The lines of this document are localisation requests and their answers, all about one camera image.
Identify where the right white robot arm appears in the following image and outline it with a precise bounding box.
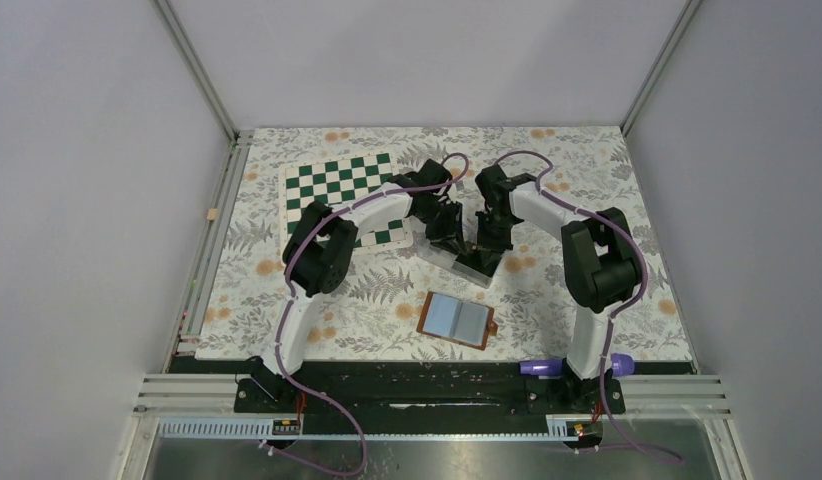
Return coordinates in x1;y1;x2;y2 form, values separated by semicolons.
471;165;644;412

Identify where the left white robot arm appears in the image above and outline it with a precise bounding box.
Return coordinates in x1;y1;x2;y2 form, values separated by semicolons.
258;153;469;411

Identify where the floral tablecloth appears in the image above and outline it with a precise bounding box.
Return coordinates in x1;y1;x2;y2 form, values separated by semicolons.
195;126;692;361

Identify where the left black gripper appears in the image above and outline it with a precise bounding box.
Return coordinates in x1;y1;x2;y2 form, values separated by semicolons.
415;199;466;256

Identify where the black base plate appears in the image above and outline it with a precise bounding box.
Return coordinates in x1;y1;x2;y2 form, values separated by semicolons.
167;355;696;437

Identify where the green white chessboard mat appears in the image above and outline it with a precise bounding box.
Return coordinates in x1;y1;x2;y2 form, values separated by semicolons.
278;152;413;253

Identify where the brown leather card holder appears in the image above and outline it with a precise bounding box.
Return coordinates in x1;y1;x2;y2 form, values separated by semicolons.
416;292;499;351

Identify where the aluminium frame rail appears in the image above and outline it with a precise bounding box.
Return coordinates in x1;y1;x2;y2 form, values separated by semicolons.
112;130;255;479

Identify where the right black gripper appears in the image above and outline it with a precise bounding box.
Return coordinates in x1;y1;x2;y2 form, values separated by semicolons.
476;210;518;267

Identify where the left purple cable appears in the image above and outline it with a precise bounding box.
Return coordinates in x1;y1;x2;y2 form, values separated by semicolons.
275;152;471;478

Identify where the purple marker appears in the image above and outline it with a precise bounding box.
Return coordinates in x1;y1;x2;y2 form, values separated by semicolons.
519;353;636;377

